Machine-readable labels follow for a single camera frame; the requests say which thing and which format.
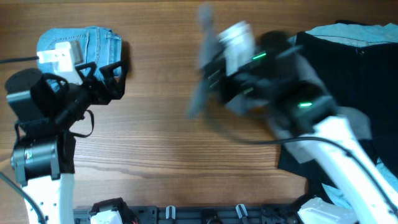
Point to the light blue t-shirt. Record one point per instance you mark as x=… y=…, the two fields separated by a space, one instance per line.
x=348 y=32

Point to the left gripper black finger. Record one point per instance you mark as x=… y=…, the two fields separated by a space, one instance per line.
x=91 y=75
x=115 y=86

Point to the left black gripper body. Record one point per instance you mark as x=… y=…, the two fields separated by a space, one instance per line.
x=79 y=98

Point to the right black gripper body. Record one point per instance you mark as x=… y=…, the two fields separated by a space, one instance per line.
x=249 y=82

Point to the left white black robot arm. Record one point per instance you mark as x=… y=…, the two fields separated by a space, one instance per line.
x=47 y=106

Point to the blue denim jeans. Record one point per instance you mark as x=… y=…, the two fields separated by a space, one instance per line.
x=98 y=44

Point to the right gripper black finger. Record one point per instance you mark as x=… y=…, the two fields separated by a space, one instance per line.
x=200 y=101
x=210 y=47

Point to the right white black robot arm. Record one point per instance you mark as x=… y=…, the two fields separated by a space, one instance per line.
x=340 y=155

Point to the grey cotton shorts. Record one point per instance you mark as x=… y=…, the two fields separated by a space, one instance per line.
x=301 y=99

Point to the black shorts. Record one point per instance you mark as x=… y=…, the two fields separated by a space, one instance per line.
x=351 y=102

